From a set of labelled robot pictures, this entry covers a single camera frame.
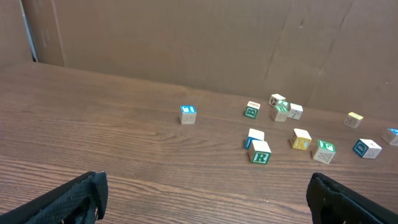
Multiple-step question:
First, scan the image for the plain wooden block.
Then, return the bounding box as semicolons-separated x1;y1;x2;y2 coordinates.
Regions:
269;93;285;106
244;128;264;149

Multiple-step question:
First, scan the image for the rear plain wooden block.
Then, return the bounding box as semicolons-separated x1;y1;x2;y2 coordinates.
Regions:
269;93;285;106

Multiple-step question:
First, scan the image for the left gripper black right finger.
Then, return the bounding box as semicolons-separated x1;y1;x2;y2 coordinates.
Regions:
306;172;397;224

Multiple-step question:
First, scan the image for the yellow-sided wooden block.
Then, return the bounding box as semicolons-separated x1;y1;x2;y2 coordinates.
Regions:
289;128;312;150

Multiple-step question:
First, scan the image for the blue-top block far left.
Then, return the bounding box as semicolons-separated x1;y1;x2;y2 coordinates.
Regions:
179;105;197;124

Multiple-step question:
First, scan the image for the green L letter block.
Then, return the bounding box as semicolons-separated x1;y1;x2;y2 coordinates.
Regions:
276;100;290;109

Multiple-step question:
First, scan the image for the green R letter block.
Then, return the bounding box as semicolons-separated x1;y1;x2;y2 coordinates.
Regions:
248;140;272;165

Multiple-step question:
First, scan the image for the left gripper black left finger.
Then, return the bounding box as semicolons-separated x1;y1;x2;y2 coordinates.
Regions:
1;171;108;224

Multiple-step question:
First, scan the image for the green F letter block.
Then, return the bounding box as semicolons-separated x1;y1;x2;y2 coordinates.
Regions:
312;139;336;164

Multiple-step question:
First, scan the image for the blue-sided wooden block rear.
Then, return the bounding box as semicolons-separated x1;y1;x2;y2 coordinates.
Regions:
288;103;303;120

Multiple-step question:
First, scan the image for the plain top wooden block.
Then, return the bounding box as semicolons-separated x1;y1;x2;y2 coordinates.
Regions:
244;128;264;149

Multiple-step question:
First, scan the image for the green B letter block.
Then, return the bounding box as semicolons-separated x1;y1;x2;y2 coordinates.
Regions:
244;101;261;119

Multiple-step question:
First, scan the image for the blue P letter block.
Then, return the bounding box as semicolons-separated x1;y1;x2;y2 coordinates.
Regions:
382;128;398;146

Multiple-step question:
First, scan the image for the green-top R block rear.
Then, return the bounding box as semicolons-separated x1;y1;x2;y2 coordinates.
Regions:
270;106;290;122

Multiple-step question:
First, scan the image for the yellow-top block far right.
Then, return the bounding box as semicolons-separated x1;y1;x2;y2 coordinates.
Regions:
343;112;364;129

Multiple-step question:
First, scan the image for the blue D letter block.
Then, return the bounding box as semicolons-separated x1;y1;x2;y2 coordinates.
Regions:
353;139;382;159

